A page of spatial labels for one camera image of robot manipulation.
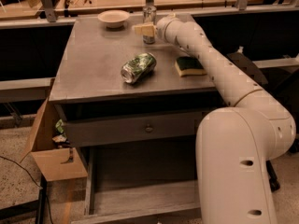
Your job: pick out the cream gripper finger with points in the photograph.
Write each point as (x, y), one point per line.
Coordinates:
(144, 29)

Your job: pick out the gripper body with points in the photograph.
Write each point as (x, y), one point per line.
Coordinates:
(163, 28)

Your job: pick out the silver blue redbull can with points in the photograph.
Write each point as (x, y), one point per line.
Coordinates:
(149, 15)

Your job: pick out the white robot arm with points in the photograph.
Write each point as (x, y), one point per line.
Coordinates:
(233, 143)

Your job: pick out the crushed green soda can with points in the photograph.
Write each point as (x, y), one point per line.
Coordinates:
(141, 65)

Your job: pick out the closed grey top drawer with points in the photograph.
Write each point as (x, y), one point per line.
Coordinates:
(96, 132)

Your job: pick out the grey drawer cabinet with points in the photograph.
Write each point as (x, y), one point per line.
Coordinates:
(124, 105)

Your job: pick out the open grey middle drawer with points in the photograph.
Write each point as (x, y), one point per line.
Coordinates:
(142, 182)

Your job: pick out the white ceramic bowl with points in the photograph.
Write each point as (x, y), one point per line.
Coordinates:
(113, 18)

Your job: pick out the green yellow sponge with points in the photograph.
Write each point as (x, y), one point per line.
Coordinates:
(189, 66)

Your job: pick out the green snack packet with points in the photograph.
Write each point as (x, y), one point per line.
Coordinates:
(59, 138)

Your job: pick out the black office chair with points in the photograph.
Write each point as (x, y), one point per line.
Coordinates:
(276, 81)

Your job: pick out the brown cardboard box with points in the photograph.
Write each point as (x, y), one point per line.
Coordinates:
(55, 163)

